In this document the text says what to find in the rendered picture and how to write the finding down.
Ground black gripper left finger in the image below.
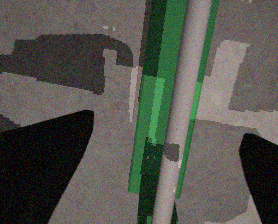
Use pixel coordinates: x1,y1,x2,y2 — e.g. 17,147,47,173
0,110,94,224

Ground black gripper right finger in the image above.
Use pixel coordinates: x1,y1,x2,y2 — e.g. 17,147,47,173
239,133,278,224

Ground grey cylindrical rod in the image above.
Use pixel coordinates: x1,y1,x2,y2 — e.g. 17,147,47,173
151,0,212,224

